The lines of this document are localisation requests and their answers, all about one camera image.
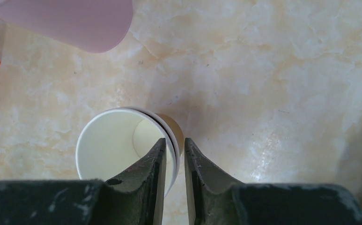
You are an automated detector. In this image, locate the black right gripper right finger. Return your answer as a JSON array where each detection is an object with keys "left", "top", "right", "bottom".
[{"left": 185, "top": 138, "right": 362, "bottom": 225}]

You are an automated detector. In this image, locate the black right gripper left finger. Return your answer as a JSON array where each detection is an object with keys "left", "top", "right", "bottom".
[{"left": 0, "top": 138, "right": 166, "bottom": 225}]

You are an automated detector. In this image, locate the stack of brown paper cups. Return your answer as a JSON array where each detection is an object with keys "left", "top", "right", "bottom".
[{"left": 75, "top": 107, "right": 184, "bottom": 195}]

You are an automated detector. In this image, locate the pink cylindrical straw holder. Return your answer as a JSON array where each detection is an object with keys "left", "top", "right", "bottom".
[{"left": 0, "top": 0, "right": 133, "bottom": 53}]

